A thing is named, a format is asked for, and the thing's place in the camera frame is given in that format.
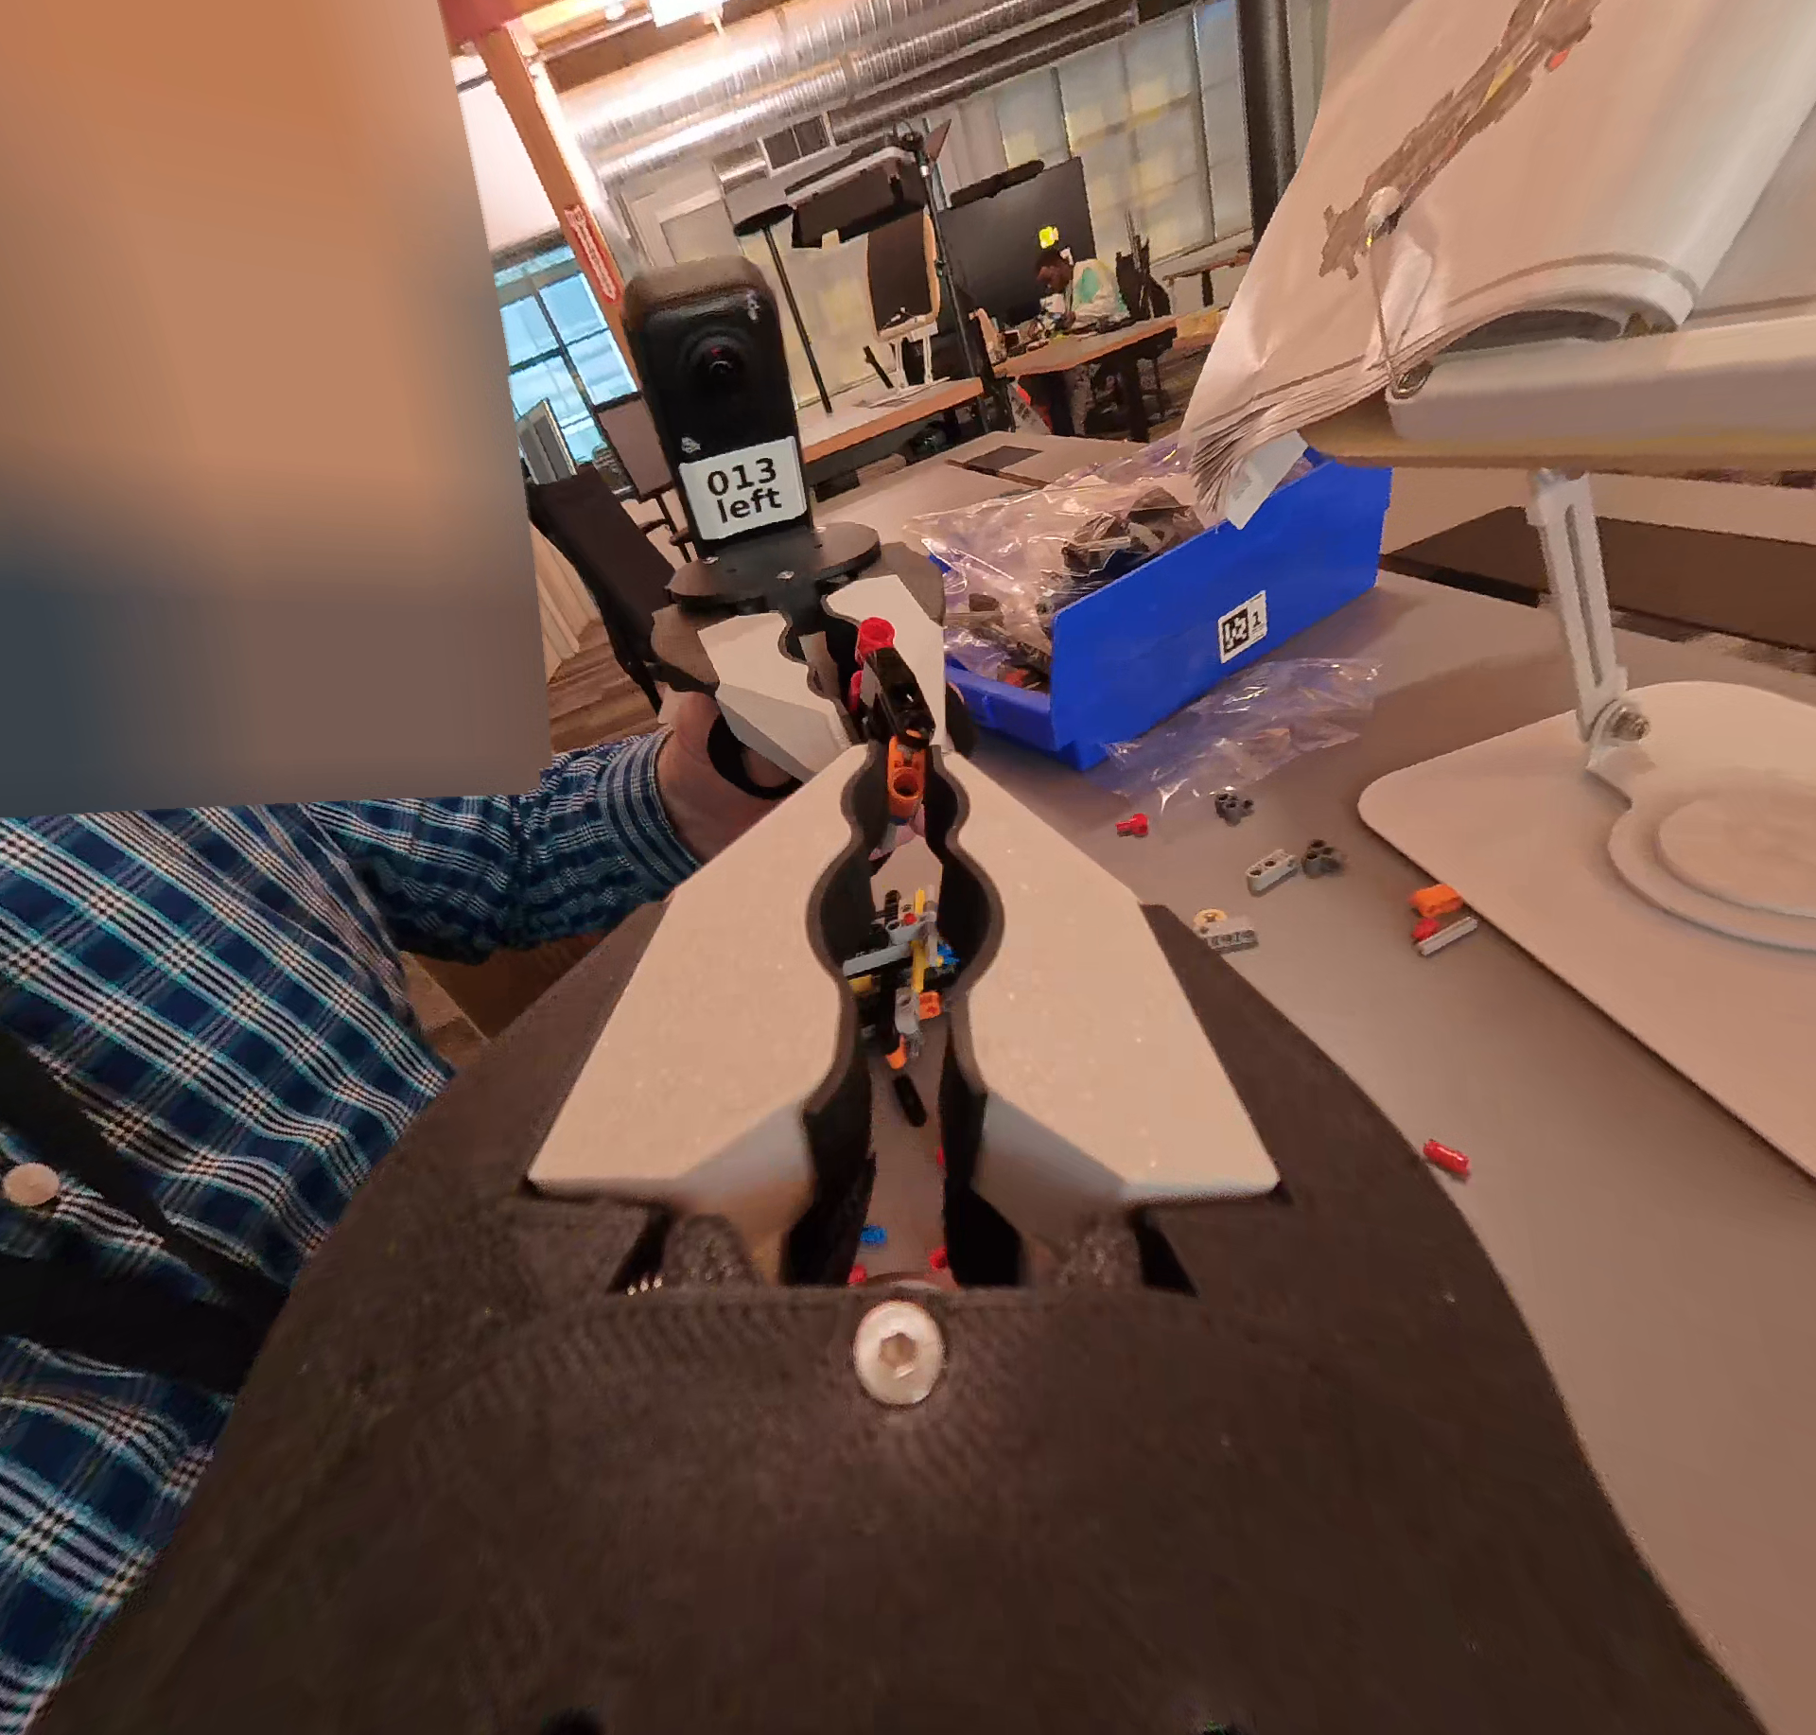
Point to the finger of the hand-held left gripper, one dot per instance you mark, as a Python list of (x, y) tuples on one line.
[(774, 700), (929, 643)]

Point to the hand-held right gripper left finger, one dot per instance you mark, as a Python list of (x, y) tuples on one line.
[(710, 1041)]

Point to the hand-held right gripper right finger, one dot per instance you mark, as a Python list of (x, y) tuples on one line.
[(1107, 1041)]

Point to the small lego gear subassembly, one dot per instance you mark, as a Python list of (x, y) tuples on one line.
[(905, 771)]

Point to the person's left forearm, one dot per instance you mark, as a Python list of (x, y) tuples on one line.
[(498, 842)]

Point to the grey lego liftarm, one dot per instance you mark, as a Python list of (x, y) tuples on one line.
[(1227, 933)]

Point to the clear bags of lego parts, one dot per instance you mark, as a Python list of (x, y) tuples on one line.
[(1079, 544)]

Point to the black lego liftarm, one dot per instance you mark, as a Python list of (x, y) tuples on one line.
[(910, 1100)]

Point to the long lego chassis assembly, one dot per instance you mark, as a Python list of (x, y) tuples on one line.
[(901, 947)]

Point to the light grey lego beam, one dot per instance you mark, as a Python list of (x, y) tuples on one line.
[(1274, 870)]

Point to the dark grey lego connector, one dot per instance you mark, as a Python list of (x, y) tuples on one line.
[(1322, 858), (1233, 810)]

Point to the red and grey lego pin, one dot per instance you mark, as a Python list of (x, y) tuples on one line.
[(1443, 933)]

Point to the orange lego piece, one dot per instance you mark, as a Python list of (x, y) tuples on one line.
[(1436, 898)]

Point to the open lego instruction booklet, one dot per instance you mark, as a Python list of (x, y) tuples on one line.
[(1491, 133)]

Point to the person's left hand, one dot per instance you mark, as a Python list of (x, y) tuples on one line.
[(696, 800)]

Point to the red hanging sign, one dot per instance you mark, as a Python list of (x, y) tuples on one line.
[(593, 252)]

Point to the wooden office desk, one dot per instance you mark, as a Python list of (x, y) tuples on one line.
[(1086, 341), (895, 407)]

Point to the black table pad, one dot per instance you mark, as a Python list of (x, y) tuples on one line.
[(1010, 454)]

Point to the black office chair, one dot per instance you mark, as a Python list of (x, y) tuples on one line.
[(596, 573)]

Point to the black overhead light panel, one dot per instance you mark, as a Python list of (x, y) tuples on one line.
[(852, 195)]

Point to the blue plastic bin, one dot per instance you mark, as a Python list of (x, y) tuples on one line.
[(1179, 615)]

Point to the empty clear plastic bag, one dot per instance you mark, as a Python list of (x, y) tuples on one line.
[(1249, 729)]

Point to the white book stand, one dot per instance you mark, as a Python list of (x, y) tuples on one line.
[(1534, 842)]

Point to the person's torso in plaid shirt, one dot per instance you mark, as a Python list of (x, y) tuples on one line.
[(171, 984)]

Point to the black pole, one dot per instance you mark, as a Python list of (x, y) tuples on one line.
[(1267, 62)]

